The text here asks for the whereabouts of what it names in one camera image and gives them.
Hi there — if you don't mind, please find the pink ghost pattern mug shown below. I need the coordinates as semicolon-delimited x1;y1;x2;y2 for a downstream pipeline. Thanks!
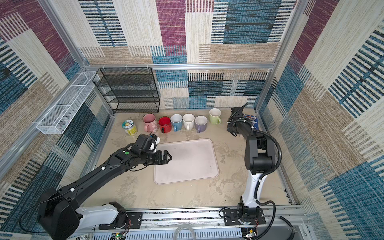
143;114;159;133

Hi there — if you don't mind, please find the blue mug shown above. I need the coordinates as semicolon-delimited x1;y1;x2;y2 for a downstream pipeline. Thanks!
171;114;183;132

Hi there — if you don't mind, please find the purple mug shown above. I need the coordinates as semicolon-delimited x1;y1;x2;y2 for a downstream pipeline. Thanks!
195;116;208;133

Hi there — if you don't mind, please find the white mesh wall basket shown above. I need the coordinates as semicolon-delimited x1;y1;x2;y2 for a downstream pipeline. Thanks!
37;72;96;135

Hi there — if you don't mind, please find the red mug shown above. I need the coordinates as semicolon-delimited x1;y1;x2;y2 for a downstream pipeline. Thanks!
158;117;172;134

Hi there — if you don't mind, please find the white mug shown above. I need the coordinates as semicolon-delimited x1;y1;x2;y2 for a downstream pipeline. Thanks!
183;114;195;131

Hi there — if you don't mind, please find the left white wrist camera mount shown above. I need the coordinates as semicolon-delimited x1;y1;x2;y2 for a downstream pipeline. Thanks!
150;134;160;153

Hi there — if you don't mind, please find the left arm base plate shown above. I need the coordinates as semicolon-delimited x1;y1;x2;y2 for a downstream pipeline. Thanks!
123;212;143;230

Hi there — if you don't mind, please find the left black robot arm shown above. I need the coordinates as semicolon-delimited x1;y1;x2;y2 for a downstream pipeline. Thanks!
38;134;172;240

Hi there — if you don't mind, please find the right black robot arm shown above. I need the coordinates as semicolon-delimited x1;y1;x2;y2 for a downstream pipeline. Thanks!
227;105;282;224

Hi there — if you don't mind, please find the white plastic tray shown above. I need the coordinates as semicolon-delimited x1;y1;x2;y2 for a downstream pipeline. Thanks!
154;139;219;185

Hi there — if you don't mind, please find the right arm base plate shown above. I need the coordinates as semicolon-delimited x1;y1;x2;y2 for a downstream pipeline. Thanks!
219;207;266;226

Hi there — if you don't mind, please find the black wire shelf rack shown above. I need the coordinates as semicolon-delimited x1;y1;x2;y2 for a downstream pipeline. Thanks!
93;67;161;114

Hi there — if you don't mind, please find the yellow green labelled can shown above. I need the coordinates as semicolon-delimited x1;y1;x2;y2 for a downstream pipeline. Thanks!
122;120;138;136

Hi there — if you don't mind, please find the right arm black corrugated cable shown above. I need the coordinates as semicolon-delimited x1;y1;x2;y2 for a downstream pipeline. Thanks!
227;102;283;240

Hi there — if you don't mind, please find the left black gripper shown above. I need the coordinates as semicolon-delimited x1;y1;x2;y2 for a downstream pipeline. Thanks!
140;149;173;165

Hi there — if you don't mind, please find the light green mug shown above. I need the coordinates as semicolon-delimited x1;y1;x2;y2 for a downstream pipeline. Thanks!
209;109;222;125

